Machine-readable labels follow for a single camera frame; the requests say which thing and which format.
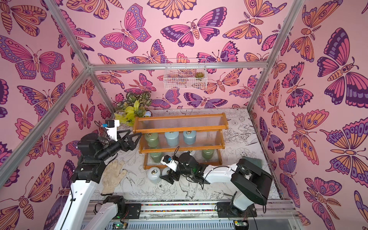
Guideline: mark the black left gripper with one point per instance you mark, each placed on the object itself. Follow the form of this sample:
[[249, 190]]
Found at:
[[130, 146]]

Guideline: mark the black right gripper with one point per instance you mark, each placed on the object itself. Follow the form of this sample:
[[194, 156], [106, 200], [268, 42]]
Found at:
[[175, 172]]

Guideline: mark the white tea canister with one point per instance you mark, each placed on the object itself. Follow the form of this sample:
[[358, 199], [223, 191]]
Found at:
[[166, 171], [153, 175]]

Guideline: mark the blue canister shelf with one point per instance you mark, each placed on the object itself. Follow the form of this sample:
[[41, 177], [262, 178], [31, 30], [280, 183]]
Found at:
[[172, 138], [189, 137]]

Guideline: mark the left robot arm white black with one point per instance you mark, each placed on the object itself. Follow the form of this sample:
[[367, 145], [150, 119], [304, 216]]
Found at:
[[98, 164]]

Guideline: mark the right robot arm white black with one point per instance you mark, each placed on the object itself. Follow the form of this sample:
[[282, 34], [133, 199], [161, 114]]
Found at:
[[253, 182]]

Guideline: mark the green canister bottom shelf left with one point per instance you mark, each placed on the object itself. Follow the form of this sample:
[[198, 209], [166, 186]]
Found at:
[[156, 157]]

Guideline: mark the wooden three-tier shelf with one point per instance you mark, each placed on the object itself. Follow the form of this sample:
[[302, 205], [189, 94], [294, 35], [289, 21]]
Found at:
[[209, 135]]

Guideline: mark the glass vase with green plant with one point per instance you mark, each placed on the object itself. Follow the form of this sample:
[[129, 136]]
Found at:
[[134, 106]]

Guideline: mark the beige work glove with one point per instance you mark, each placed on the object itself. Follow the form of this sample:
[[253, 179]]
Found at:
[[112, 176]]

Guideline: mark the teal dustpan brush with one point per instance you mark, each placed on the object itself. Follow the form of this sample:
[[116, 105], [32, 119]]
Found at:
[[257, 162]]

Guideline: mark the small green succulent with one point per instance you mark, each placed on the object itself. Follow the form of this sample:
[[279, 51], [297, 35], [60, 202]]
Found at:
[[199, 75]]

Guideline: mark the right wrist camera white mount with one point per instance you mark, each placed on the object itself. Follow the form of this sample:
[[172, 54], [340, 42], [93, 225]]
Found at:
[[169, 162]]

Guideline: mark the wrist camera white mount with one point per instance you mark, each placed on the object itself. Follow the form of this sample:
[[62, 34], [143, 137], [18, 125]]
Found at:
[[169, 162], [111, 127]]

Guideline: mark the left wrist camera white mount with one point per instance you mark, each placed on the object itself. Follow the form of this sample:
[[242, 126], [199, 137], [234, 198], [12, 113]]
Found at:
[[111, 127]]

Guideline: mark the white wire wall basket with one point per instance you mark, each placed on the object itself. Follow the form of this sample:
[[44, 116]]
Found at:
[[180, 73]]

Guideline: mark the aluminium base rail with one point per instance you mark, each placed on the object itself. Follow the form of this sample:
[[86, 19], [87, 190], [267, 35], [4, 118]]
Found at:
[[205, 215]]

